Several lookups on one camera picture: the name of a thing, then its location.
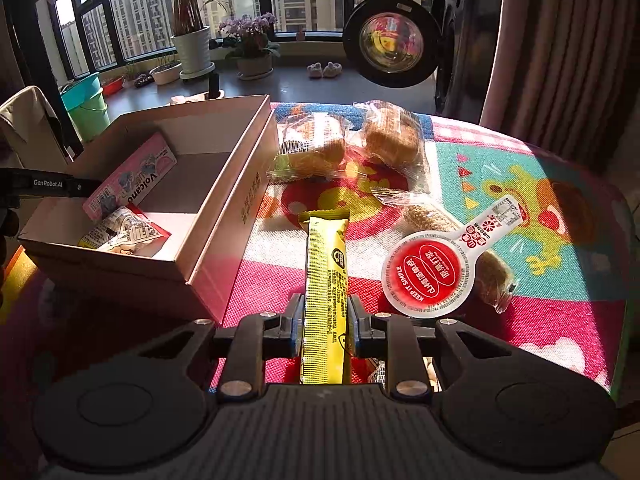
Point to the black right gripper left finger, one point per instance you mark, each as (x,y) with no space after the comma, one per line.
(247,347)

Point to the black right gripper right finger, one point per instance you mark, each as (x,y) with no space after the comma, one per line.
(389,338)

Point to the red round jelly cup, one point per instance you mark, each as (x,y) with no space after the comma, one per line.
(429,274)

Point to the cereal bar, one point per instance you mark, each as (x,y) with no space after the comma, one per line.
(494,280)

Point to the yellow snack stick packet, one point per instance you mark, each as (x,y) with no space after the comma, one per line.
(322,353)

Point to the cardboard gift box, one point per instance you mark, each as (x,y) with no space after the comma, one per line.
(208,203)

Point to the bread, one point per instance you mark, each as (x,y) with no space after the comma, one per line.
(313,145)
(393,136)

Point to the beige chair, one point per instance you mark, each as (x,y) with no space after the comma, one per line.
(31,133)

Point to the teal plastic bucket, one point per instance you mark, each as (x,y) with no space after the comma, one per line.
(84,102)

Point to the pink Volcano snack packet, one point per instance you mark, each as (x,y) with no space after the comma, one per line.
(130,182)

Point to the low white planter dish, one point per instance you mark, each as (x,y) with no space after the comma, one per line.
(166,73)

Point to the white tray with black bottle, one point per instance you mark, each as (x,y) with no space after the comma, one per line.
(213,92)

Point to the tall plant white pot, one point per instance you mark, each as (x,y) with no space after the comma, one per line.
(191,36)

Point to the purple flower pot plant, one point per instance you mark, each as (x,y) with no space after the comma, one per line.
(251,43)

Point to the pair of white slippers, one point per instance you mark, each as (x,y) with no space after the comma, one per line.
(329,71)

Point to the round washing machine door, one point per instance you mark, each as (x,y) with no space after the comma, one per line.
(393,43)

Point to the pink striped curtain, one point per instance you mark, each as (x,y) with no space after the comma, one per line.
(565,76)

